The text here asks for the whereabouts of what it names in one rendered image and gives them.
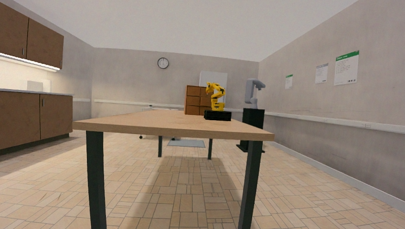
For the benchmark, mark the brown wooden drawer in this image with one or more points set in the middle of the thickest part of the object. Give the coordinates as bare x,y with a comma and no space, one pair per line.
192,100
203,92
205,101
192,110
193,90
201,111

